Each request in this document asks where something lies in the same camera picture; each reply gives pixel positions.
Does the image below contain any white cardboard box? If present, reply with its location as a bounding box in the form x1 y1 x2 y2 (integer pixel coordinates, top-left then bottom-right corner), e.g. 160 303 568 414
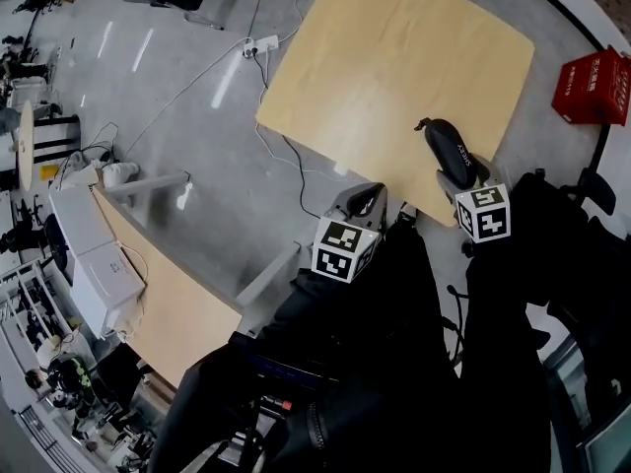
47 186 118 260
70 240 148 340

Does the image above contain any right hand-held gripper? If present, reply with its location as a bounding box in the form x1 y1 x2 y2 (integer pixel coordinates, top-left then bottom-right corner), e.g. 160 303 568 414
435 153 513 244

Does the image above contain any black cable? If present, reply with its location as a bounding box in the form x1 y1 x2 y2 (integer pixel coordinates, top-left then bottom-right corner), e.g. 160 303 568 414
280 134 322 220

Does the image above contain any white shelf rack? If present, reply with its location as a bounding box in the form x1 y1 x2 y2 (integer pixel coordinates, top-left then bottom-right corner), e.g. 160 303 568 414
0 257 73 359

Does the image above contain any dark monitor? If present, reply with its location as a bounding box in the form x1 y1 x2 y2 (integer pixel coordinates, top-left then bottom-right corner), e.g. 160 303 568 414
583 424 631 473

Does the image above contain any short white cable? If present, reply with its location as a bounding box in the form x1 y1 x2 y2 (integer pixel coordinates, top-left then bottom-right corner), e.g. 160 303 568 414
253 121 349 182

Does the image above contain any long white cable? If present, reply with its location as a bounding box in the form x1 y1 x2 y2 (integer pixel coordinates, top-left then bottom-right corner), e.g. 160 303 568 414
120 36 250 162

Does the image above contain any person's left forearm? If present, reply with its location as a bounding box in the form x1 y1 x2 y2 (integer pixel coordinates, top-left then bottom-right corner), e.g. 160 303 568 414
147 263 395 473

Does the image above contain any white power strip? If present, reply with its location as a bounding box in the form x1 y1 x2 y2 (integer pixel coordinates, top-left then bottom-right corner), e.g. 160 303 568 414
242 34 281 59

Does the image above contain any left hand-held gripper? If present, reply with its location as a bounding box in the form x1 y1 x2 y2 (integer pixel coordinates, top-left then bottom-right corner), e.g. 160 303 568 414
311 181 389 285

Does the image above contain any red box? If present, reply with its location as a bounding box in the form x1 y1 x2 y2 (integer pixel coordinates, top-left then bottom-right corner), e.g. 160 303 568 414
550 44 631 127

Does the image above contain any black chest-mounted device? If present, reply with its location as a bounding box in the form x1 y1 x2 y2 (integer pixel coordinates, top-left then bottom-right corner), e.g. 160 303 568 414
229 330 346 423

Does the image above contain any light wooden desk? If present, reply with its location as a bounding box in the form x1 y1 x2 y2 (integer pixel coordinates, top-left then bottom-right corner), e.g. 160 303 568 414
91 170 302 391

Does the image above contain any round wooden table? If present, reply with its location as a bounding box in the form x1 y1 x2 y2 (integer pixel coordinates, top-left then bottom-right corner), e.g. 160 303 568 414
16 99 81 192

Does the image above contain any person's right forearm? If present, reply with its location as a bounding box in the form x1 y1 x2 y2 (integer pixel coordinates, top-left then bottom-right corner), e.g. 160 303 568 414
462 241 556 473

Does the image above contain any white bag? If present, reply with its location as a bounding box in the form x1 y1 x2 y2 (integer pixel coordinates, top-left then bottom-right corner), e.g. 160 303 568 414
100 161 141 190

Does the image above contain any black glasses case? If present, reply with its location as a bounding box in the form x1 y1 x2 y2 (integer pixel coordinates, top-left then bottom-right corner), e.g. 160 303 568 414
413 117 483 190

